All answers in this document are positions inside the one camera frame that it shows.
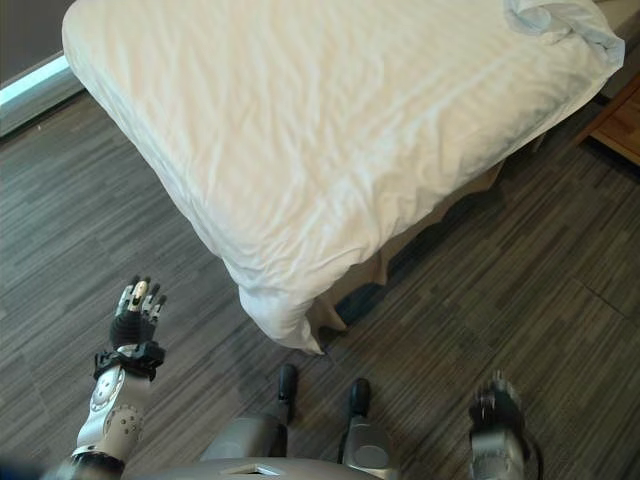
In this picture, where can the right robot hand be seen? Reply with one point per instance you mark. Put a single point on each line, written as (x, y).
(492, 405)

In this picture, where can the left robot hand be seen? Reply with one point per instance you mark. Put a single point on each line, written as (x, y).
(132, 324)

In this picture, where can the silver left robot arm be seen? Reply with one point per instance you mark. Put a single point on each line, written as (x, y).
(112, 405)

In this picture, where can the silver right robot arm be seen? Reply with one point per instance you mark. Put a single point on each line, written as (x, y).
(500, 456)

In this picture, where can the silver right robot leg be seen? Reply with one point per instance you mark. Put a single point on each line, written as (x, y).
(362, 430)

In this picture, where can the silver robot leg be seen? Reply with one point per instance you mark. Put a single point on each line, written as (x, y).
(260, 430)
(362, 430)

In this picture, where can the silver left robot leg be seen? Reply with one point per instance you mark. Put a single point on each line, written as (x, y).
(260, 430)

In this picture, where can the silver robot torso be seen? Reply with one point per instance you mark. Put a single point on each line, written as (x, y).
(290, 469)

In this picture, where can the white duvet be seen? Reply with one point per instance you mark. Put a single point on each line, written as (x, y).
(320, 150)

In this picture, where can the white baseboard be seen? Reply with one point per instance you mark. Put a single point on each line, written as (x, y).
(32, 87)

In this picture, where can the wooden nightstand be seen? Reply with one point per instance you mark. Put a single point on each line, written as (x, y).
(617, 120)

